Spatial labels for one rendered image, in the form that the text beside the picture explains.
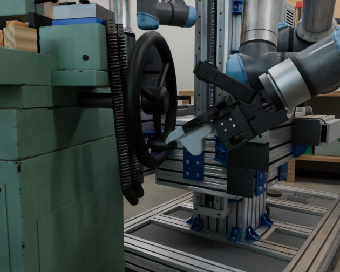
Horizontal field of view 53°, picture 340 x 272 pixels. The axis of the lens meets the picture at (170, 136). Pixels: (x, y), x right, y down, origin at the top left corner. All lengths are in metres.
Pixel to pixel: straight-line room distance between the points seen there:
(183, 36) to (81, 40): 3.48
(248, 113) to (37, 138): 0.38
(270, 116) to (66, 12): 0.44
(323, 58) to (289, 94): 0.07
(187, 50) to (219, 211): 2.94
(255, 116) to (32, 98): 0.39
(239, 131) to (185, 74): 3.54
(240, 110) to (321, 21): 0.58
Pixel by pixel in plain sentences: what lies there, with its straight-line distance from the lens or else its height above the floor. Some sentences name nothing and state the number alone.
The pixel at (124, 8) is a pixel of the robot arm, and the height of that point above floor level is 1.15.
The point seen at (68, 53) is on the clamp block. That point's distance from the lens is 0.72.
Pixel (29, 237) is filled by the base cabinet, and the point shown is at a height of 0.57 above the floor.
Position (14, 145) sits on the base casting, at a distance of 0.64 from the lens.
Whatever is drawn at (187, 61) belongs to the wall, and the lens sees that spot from 4.10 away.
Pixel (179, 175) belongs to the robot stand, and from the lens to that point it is 1.32.
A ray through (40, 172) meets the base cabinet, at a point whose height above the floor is 0.68.
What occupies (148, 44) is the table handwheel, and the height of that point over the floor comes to 0.92.
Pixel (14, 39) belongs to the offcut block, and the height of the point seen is 0.92.
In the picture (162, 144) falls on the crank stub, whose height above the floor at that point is 0.73.
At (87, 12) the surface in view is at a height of 0.98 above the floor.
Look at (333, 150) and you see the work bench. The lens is 3.50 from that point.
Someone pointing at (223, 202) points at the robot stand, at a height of 0.39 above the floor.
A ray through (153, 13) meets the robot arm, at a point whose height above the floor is 1.09.
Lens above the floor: 0.83
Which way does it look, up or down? 7 degrees down
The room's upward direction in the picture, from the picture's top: straight up
